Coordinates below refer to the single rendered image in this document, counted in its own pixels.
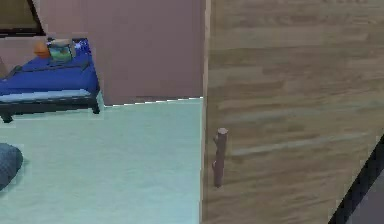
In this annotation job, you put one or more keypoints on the wooden room door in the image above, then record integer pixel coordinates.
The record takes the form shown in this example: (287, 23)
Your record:
(293, 83)

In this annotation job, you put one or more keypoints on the green and tan box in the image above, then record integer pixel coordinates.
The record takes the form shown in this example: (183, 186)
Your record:
(61, 50)

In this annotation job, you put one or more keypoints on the orange ball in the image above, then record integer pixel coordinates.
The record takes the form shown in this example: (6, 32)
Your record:
(41, 50)

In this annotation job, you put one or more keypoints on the dark grey round cushion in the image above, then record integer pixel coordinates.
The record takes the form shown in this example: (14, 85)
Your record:
(8, 165)

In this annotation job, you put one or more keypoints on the blue bed with dark frame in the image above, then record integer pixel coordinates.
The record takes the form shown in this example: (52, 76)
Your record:
(50, 78)

